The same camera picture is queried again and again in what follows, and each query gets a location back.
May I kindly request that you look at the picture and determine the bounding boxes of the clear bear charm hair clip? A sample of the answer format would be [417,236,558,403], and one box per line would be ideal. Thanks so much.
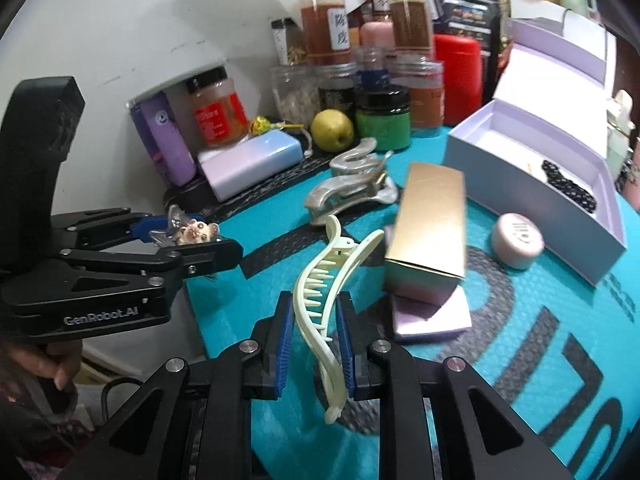
[150,205,220,247]

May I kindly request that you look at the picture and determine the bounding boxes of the cream hair claw clip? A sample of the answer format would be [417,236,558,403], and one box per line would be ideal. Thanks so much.
[293,214,385,425]

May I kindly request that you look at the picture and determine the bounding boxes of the gold rectangular box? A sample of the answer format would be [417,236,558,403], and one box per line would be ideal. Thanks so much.
[384,162,466,307]

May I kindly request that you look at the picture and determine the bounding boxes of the silver wavy hair claw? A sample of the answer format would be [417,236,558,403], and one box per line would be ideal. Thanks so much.
[304,138,399,226]

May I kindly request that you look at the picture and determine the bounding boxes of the round pink compact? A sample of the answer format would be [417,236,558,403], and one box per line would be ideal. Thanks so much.
[490,212,544,270]

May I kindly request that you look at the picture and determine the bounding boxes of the small lavender box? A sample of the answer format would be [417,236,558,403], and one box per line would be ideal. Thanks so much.
[390,286,472,342]

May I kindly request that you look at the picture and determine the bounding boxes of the person's left hand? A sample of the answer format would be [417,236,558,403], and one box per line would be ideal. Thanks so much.
[1,340,82,402]

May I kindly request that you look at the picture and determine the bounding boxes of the pastel gradient power bank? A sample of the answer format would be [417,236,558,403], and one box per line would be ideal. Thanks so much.
[198,129,304,202]

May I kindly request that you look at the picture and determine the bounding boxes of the purple bottle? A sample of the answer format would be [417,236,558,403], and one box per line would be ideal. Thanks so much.
[127,91,196,188]

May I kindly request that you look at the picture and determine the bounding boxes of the red label sauce jar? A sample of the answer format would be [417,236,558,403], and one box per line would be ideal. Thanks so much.
[184,66,250,148]

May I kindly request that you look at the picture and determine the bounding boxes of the yellow wrapped lollipop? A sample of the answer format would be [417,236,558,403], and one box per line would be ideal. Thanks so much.
[250,116,304,136]

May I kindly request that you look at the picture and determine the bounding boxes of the teal bubble mailer mat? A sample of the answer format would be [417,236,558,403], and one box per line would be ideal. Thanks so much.
[186,181,639,479]

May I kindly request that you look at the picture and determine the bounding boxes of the clear jar white pieces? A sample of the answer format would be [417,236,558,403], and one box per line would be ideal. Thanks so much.
[270,65,320,127]

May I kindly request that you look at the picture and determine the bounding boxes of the dark jar gold label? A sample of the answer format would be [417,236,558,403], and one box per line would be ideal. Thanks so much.
[316,62,357,119]

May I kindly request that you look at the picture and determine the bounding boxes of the small jar of nuts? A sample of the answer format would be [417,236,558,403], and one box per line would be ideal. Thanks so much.
[270,18,307,66]

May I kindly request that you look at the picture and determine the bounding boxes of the green jar black lid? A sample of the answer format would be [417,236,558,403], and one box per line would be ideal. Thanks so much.
[356,84,411,152]

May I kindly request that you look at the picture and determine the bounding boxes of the black beaded scrunchie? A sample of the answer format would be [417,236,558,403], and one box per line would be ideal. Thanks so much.
[541,159,597,214]

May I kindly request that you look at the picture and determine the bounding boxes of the tall brown spice jar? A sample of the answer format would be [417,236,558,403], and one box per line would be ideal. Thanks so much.
[299,0,352,66]

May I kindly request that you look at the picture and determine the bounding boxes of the open lavender gift box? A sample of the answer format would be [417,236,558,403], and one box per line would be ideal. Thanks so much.
[444,20,627,285]

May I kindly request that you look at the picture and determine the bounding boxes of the red canister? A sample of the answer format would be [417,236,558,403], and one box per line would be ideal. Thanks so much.
[434,34,483,127]

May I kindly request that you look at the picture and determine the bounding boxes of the black snack pouch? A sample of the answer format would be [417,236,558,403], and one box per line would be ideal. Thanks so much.
[435,0,499,53]

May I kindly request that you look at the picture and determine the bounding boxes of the mint thermos white handle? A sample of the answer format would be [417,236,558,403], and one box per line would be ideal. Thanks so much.
[606,89,634,180]

